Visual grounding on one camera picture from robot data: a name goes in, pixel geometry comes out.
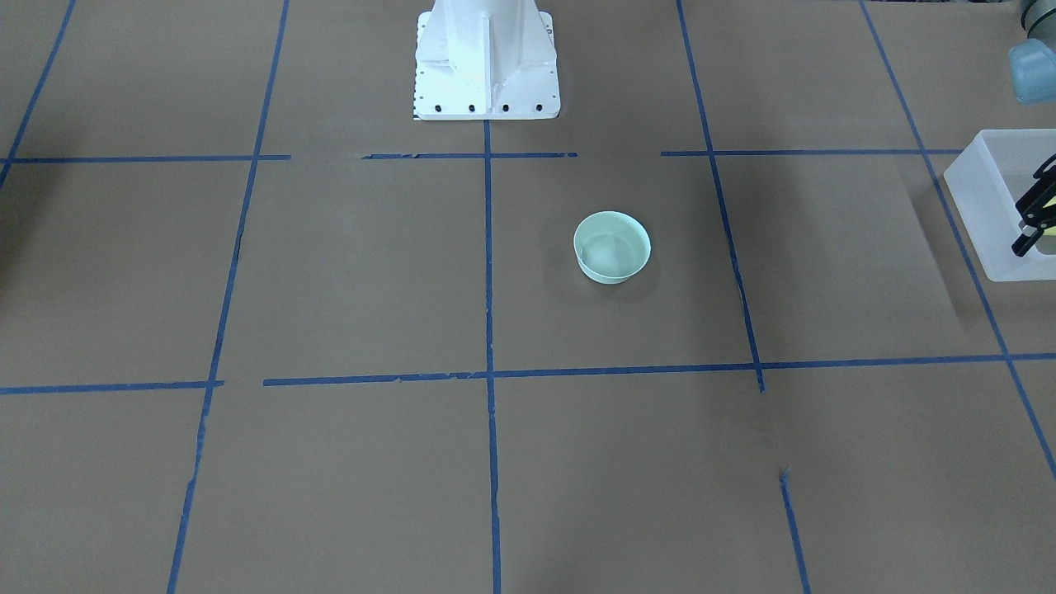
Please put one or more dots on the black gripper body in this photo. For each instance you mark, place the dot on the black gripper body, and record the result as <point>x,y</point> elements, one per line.
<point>1036,216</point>

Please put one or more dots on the mint green bowl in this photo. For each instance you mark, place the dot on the mint green bowl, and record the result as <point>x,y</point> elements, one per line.
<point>611,247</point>

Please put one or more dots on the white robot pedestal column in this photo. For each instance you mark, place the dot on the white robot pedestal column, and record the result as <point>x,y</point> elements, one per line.
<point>485,60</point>

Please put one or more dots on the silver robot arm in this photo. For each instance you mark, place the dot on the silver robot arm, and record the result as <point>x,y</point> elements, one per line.
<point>1033,74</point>

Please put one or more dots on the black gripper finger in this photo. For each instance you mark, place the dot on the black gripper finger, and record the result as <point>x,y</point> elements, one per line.
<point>1024,243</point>

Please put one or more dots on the translucent plastic storage box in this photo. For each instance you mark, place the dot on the translucent plastic storage box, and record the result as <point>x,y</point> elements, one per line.
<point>986,180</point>

